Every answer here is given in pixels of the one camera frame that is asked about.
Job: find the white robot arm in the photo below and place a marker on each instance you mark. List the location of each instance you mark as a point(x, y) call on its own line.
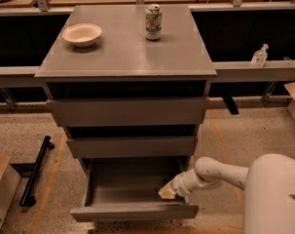
point(268, 185)

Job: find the grey top drawer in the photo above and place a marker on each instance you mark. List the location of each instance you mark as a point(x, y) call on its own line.
point(128, 112)

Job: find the black bracket under rail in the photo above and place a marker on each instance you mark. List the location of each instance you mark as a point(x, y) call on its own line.
point(231, 105)

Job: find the clear sanitizer bottle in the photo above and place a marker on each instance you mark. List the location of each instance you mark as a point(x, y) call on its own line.
point(260, 56)

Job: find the black metal bar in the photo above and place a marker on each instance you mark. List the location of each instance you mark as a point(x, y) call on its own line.
point(27, 199)

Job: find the green white soda can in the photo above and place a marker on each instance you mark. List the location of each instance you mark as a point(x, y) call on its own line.
point(153, 20)

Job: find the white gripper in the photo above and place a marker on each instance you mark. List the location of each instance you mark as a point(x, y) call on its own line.
point(178, 185)

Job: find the grey metal rail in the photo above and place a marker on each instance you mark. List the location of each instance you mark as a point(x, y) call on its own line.
point(227, 72)

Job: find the grey middle drawer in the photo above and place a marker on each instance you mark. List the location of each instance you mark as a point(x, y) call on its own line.
point(117, 147)

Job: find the grey bottom drawer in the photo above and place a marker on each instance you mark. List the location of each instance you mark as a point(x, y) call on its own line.
point(121, 189)

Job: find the grey drawer cabinet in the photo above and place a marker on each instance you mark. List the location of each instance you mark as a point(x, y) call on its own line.
point(124, 64)

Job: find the cardboard box on left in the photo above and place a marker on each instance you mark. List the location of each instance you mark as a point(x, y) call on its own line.
point(9, 180)

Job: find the grey drawer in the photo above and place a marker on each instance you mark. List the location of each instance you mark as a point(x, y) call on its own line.
point(121, 189)
point(128, 112)
point(117, 147)

